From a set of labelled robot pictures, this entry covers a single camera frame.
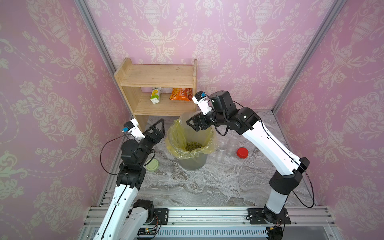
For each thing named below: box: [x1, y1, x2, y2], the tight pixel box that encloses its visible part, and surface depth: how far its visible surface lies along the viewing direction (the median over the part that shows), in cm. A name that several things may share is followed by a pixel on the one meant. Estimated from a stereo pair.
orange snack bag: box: [169, 87, 193, 102], surface depth 98 cm
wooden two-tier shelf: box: [113, 57, 198, 134], surface depth 84 cm
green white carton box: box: [150, 87, 163, 105], surface depth 97 cm
